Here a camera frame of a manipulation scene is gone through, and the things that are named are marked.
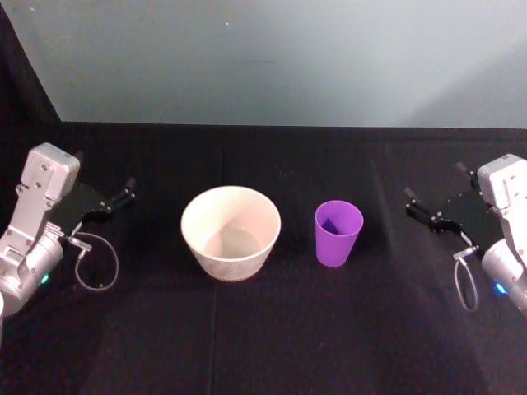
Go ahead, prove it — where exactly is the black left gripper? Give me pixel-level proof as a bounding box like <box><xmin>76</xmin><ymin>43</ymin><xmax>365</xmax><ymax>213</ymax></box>
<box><xmin>48</xmin><ymin>151</ymin><xmax>138</xmax><ymax>239</ymax></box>

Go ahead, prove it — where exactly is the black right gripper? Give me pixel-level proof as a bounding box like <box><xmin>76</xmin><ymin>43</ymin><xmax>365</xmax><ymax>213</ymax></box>
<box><xmin>403</xmin><ymin>161</ymin><xmax>495</xmax><ymax>249</ymax></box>

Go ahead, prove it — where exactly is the purple plastic cup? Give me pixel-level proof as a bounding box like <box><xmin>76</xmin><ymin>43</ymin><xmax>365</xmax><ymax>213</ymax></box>
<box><xmin>315</xmin><ymin>199</ymin><xmax>365</xmax><ymax>269</ymax></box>

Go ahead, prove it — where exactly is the cream white bowl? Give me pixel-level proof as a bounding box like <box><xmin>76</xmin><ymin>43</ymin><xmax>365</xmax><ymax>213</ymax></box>
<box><xmin>180</xmin><ymin>185</ymin><xmax>282</xmax><ymax>284</ymax></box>

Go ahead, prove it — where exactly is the black table cloth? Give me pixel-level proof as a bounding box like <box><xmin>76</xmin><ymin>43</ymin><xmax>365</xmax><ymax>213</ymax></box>
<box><xmin>0</xmin><ymin>0</ymin><xmax>527</xmax><ymax>395</ymax></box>

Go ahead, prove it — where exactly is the thin left gripper cable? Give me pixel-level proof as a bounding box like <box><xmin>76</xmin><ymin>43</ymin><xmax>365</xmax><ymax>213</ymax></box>
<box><xmin>61</xmin><ymin>231</ymin><xmax>120</xmax><ymax>294</ymax></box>

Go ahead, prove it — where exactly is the thin gripper cable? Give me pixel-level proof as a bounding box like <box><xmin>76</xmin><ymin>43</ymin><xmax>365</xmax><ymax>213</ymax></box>
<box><xmin>452</xmin><ymin>230</ymin><xmax>481</xmax><ymax>313</ymax></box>
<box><xmin>61</xmin><ymin>231</ymin><xmax>120</xmax><ymax>294</ymax></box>

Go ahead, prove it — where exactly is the thin right gripper cable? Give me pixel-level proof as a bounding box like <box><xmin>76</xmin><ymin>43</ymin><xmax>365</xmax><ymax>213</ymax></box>
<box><xmin>452</xmin><ymin>230</ymin><xmax>481</xmax><ymax>313</ymax></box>

